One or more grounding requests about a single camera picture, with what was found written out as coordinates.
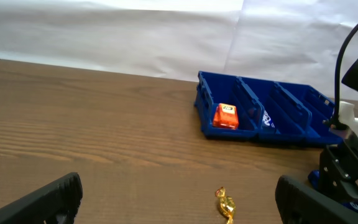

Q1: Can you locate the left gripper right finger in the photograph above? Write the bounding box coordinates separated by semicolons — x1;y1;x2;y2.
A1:
274;174;358;224

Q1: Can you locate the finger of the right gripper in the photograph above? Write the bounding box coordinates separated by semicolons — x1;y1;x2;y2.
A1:
318;145;358;205

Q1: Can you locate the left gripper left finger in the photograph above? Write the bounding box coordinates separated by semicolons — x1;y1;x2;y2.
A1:
0;172;84;224

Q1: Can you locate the blue candy pack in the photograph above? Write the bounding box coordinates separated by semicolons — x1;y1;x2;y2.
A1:
308;169;358;218
261;108;275;128

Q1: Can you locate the orange candy box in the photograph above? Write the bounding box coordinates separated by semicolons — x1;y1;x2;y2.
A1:
214;103;239;123
212;118;239;130

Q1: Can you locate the gold wrapped candy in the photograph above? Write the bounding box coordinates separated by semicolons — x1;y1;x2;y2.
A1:
214;186;237;224

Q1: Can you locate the blue tray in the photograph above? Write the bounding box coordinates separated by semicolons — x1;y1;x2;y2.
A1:
193;70;344;147

